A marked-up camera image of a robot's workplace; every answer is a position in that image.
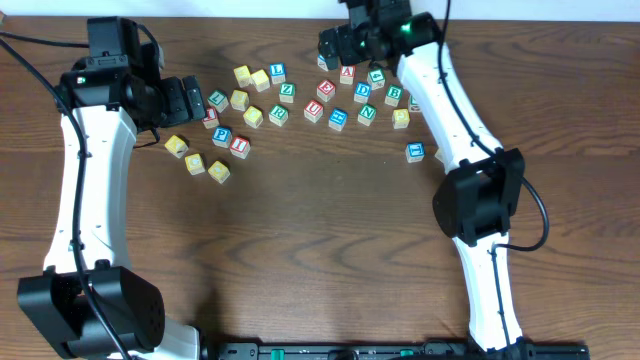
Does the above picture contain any green 4 block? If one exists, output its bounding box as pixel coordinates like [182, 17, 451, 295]
[367, 69, 386, 90]

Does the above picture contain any green N block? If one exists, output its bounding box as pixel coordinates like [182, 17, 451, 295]
[357, 104, 377, 126]

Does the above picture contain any green Z block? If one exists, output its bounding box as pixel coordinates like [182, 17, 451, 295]
[279, 82, 296, 103]

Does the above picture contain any red i block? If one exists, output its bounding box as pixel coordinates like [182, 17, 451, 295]
[229, 136, 251, 159]
[202, 108, 220, 129]

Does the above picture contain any red E block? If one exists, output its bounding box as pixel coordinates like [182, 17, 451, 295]
[316, 79, 336, 102]

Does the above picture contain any green R block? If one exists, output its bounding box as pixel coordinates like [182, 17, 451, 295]
[269, 104, 289, 127]

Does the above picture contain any yellow block far right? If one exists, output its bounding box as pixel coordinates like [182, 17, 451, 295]
[435, 149, 445, 164]

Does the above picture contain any yellow S block ladybug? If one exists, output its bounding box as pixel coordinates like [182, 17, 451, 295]
[250, 69, 270, 92]

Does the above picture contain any blue D block middle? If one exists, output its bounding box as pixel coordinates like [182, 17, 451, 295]
[354, 82, 372, 104]

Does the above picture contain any blue H block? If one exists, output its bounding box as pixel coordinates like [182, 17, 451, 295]
[328, 108, 348, 131]

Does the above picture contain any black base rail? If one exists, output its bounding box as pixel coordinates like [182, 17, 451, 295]
[200, 340, 591, 360]

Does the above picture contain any yellow K block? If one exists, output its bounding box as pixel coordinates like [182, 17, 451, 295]
[164, 135, 189, 159]

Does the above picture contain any yellow O block lower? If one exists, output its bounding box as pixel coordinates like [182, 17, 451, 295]
[207, 161, 231, 184]

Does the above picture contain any blue L block left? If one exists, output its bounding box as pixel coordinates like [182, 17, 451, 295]
[269, 63, 286, 84]

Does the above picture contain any blue T block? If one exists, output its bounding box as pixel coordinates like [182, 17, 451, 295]
[405, 142, 425, 163]

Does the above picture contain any yellow M block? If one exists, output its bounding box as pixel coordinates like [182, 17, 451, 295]
[233, 65, 252, 88]

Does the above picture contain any yellow o block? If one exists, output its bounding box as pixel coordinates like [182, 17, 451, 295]
[207, 161, 231, 184]
[243, 106, 264, 129]

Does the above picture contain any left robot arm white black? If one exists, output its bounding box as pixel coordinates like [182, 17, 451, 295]
[17, 17, 209, 359]

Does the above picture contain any green 7 block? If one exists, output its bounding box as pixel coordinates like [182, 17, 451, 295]
[207, 90, 229, 113]

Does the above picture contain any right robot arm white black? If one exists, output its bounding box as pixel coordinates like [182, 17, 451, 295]
[318, 0, 525, 356]

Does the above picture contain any red A block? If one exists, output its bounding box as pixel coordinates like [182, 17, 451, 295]
[339, 66, 355, 85]

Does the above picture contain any green B block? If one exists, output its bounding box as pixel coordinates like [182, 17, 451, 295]
[384, 85, 404, 107]

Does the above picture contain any yellow S block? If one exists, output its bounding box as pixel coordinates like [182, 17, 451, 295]
[230, 90, 250, 112]

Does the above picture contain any blue L block top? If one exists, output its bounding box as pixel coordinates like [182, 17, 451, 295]
[317, 55, 329, 72]

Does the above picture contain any blue l block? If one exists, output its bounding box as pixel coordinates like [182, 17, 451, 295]
[317, 55, 329, 72]
[269, 63, 286, 84]

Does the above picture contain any blue P block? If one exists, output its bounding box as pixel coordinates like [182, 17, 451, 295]
[212, 126, 233, 148]

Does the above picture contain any yellow O block upper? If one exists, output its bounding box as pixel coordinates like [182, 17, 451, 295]
[243, 106, 264, 129]

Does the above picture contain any red U block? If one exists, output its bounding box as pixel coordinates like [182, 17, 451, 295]
[304, 100, 324, 123]

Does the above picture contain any yellow C block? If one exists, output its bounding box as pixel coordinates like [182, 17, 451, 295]
[185, 154, 205, 175]

